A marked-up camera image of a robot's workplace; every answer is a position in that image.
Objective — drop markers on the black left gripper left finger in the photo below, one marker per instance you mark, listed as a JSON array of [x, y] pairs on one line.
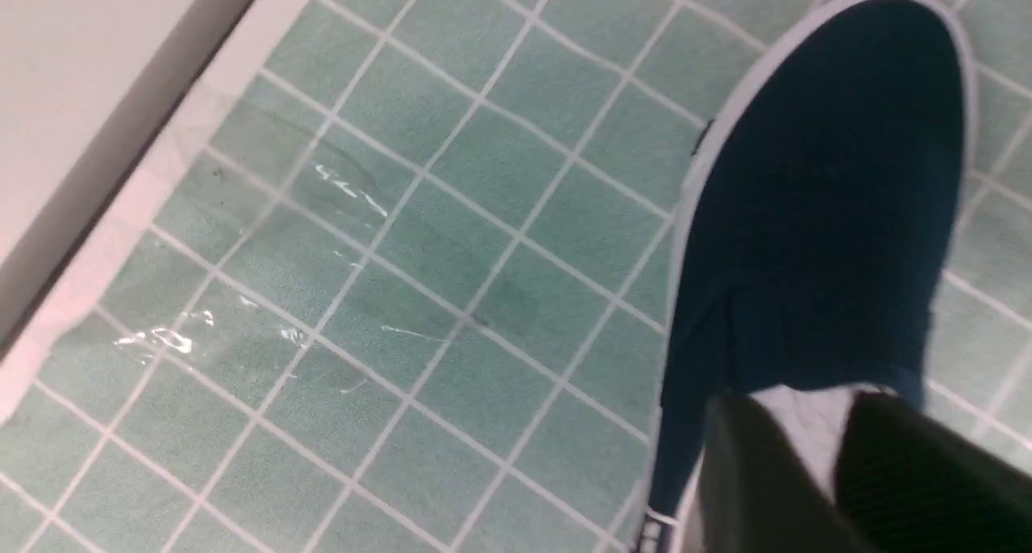
[[755, 494]]

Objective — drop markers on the green checkered floor mat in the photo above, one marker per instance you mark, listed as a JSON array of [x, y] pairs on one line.
[[401, 289]]

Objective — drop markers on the navy slip-on shoe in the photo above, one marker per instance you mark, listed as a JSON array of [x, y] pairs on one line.
[[814, 224]]

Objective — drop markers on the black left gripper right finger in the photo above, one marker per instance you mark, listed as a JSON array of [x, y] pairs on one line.
[[911, 484]]

